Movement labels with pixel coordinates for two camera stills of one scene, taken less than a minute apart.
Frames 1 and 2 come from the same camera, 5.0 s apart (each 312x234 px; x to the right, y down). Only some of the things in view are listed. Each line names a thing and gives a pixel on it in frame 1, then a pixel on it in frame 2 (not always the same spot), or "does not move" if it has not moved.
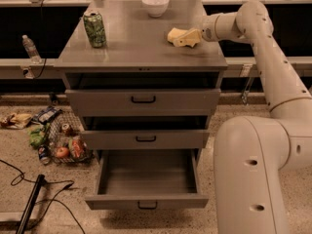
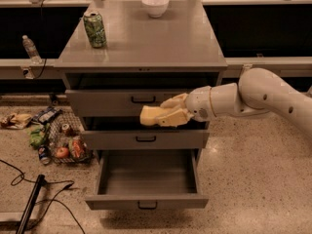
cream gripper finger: (191, 39) -> (174, 118)
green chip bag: (37, 135) does not move
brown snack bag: (16, 120) does not move
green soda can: (96, 28) does not move
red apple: (61, 152) does not move
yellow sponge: (175, 33) -> (148, 114)
